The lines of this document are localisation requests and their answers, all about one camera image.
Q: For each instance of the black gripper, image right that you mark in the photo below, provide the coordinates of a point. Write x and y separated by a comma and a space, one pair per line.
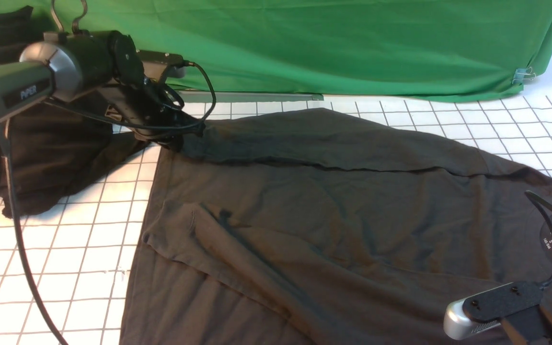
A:
532, 326

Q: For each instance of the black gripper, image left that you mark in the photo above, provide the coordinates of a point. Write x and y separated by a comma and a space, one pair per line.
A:
154, 112

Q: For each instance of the gray long-sleeve top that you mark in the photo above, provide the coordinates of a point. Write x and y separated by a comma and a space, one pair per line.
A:
320, 228

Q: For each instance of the gray metal strip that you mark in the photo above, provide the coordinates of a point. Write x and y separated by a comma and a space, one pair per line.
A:
194, 96

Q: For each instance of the black clothes pile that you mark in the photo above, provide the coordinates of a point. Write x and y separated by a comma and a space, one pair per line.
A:
55, 153

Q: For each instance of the white grid table mat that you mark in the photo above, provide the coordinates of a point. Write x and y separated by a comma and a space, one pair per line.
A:
80, 251

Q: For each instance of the silver binder clip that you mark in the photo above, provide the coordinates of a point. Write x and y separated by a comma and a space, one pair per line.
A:
523, 75

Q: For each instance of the green backdrop cloth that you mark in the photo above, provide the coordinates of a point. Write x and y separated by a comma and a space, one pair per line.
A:
439, 50

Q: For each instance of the wrist camera, image left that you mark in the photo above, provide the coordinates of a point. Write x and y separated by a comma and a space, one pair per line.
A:
159, 65

